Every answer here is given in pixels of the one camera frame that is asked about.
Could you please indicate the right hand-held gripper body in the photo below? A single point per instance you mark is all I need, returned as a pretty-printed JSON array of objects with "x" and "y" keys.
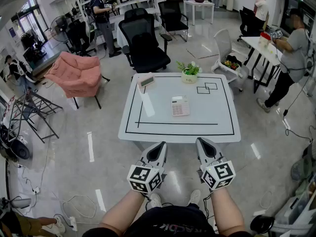
[{"x": 209, "y": 162}]

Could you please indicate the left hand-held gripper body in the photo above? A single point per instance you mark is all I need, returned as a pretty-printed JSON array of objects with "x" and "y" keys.
[{"x": 153, "y": 160}]

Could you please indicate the white desk calculator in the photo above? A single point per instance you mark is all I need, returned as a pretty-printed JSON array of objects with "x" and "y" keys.
[{"x": 180, "y": 107}]

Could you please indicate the person's right forearm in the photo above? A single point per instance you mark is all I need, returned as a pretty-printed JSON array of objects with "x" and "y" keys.
[{"x": 228, "y": 211}]

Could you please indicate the person's left forearm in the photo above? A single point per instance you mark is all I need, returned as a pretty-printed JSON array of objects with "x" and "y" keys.
[{"x": 121, "y": 211}]

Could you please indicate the person's white right shoe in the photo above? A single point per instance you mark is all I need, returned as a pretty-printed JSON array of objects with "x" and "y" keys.
[{"x": 195, "y": 197}]

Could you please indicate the person's white shoe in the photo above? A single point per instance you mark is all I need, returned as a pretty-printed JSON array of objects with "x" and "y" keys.
[
  {"x": 195, "y": 197},
  {"x": 155, "y": 200}
]

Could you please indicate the person's white left shoe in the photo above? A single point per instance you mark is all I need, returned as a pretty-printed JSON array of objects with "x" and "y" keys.
[{"x": 155, "y": 200}]

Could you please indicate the person's black clothing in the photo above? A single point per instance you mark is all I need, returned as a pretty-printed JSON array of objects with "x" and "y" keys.
[{"x": 170, "y": 221}]

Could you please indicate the pink digital clock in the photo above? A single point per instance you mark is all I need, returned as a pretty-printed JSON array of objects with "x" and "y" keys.
[{"x": 146, "y": 81}]

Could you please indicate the black round object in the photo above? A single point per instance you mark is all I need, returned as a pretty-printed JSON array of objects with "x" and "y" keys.
[{"x": 261, "y": 225}]

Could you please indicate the potted green plant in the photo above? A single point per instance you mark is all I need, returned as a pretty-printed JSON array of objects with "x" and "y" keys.
[{"x": 189, "y": 76}]

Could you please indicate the pile of bags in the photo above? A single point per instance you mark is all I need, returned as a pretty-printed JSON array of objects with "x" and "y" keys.
[{"x": 306, "y": 171}]

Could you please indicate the flower basket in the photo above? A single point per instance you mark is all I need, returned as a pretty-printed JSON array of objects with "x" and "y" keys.
[{"x": 231, "y": 65}]

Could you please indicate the white power strip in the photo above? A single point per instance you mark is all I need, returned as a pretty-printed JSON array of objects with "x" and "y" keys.
[{"x": 73, "y": 223}]

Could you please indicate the pink armchair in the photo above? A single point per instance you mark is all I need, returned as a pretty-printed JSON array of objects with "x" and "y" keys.
[{"x": 76, "y": 75}]

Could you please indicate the black office chair with headrest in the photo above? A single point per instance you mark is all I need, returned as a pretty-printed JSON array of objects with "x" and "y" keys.
[{"x": 144, "y": 46}]

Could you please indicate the white swivel chair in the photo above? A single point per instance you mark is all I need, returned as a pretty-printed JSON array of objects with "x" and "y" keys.
[{"x": 223, "y": 46}]

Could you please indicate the white desk with black legs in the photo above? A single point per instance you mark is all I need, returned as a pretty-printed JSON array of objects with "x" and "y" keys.
[{"x": 261, "y": 49}]

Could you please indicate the red and white container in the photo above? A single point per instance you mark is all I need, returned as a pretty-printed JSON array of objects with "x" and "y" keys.
[{"x": 264, "y": 41}]

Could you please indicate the black round floor device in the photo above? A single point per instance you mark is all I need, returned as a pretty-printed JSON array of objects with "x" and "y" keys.
[{"x": 18, "y": 152}]

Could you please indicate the black cantilever chair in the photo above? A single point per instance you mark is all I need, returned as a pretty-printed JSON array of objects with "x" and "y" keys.
[{"x": 171, "y": 16}]

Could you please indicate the small white table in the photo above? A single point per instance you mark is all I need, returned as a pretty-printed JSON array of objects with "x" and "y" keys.
[{"x": 198, "y": 4}]

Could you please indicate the black standing fan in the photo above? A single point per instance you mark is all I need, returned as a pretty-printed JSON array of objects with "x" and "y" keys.
[{"x": 58, "y": 27}]

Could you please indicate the black folding metal frame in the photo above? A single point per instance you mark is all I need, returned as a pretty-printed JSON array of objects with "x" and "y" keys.
[{"x": 29, "y": 105}]

